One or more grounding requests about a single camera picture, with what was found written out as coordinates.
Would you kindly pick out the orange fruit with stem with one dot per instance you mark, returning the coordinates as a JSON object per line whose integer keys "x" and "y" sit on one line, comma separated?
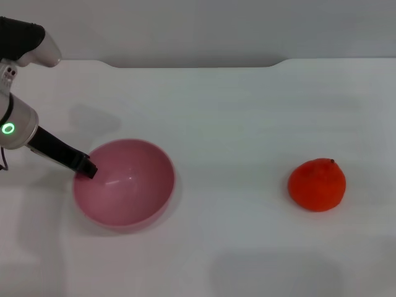
{"x": 317, "y": 185}

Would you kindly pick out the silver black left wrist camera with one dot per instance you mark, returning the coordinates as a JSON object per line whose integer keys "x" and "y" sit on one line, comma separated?
{"x": 24, "y": 38}

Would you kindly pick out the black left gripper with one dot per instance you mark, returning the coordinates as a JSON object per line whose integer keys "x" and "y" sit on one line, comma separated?
{"x": 55, "y": 145}

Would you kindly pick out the pink plastic bowl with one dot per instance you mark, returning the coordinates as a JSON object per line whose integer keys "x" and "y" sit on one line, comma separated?
{"x": 130, "y": 188}

